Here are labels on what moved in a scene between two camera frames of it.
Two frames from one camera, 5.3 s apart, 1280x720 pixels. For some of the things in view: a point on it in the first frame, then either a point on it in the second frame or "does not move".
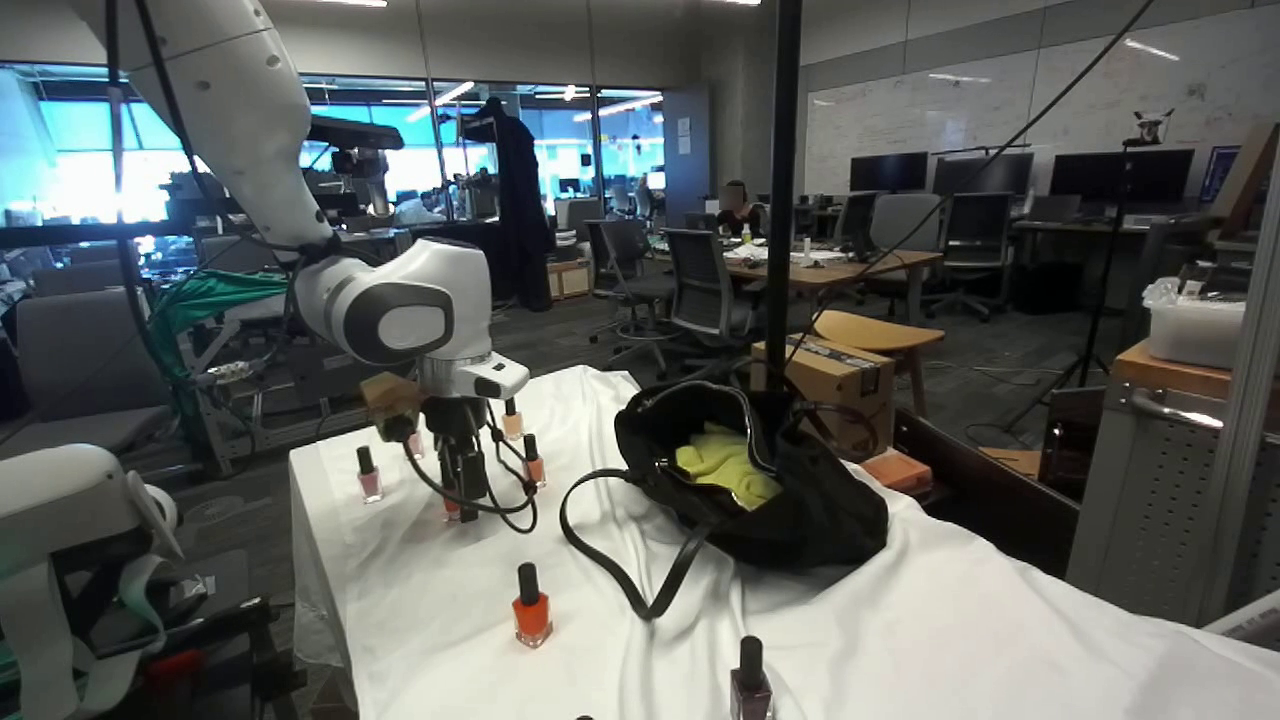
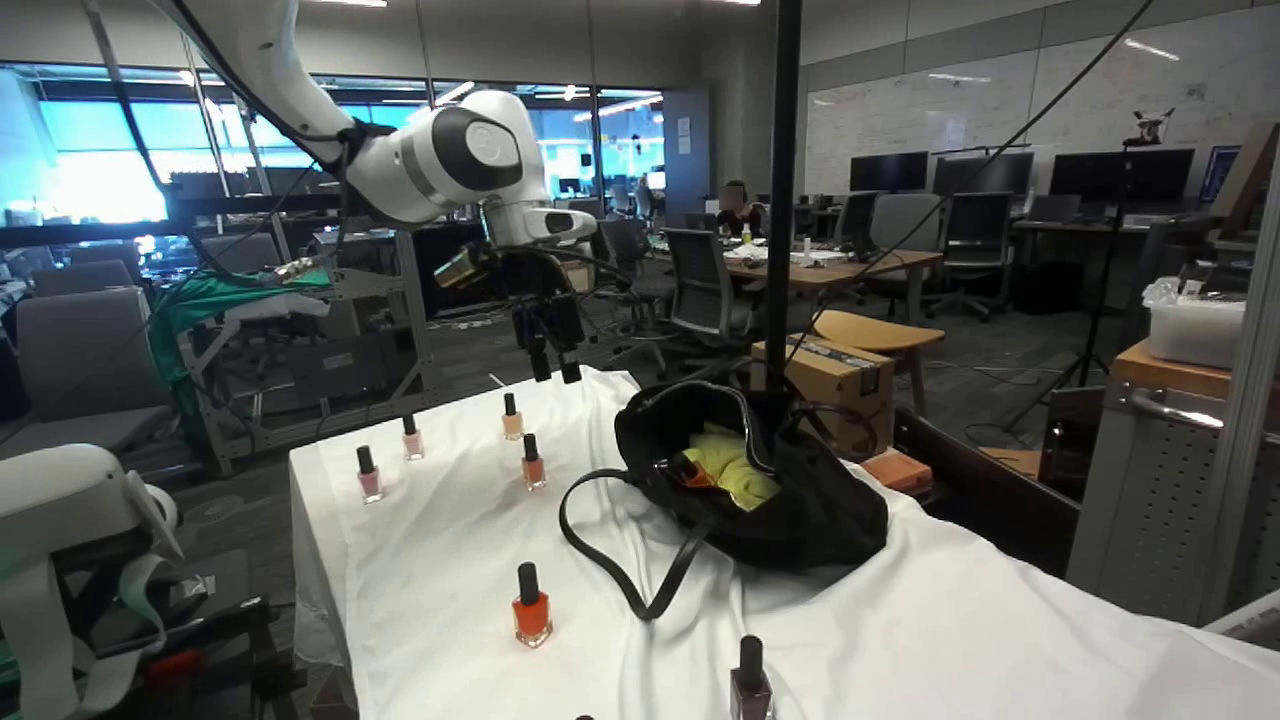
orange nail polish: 534,460 does not move
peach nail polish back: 513,423 does not move
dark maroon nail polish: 752,691 does not move
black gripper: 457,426 to 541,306
